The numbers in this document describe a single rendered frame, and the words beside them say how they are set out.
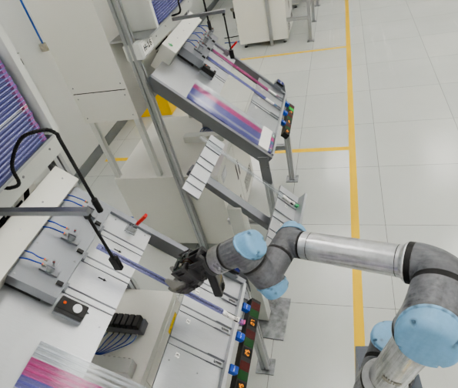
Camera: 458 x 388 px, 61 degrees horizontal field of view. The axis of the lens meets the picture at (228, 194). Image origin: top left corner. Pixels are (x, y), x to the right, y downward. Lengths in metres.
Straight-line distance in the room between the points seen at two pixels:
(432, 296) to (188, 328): 0.73
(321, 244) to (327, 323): 1.19
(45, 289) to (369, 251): 0.81
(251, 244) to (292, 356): 1.22
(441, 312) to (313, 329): 1.38
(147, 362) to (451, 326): 1.02
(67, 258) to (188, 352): 0.45
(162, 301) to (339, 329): 0.96
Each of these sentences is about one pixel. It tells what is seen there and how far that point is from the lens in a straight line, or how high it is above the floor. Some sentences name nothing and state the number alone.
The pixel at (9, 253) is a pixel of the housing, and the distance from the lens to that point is 1.13.
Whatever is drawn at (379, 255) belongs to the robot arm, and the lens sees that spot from 0.95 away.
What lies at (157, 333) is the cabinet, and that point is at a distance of 1.55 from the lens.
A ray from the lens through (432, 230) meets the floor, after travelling 2.61.
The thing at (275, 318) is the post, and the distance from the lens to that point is 2.19.
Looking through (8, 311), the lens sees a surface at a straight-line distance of 1.16.
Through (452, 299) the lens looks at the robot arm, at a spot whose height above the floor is 1.18.
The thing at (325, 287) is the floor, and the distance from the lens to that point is 2.29.
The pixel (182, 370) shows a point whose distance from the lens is 1.23.
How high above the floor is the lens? 1.86
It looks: 39 degrees down
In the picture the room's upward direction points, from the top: 15 degrees counter-clockwise
